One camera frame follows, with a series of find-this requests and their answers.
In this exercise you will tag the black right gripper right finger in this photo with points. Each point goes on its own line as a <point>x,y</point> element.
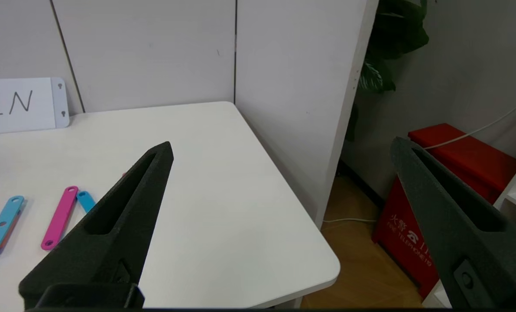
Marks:
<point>478,251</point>

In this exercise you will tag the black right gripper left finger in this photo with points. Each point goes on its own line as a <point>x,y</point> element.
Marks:
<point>110,234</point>

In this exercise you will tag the blue plastic bar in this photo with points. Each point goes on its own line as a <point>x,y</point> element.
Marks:
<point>86,200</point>

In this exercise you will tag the white sign reading BRAIN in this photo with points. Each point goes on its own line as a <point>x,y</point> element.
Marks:
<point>19,106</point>

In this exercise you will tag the red fire telephone box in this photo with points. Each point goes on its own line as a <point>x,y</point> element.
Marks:
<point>457,156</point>

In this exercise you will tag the blue bar with orange dot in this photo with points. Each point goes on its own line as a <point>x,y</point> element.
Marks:
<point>2,225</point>

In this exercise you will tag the green leafy plant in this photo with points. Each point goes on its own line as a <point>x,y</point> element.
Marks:
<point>396,34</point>

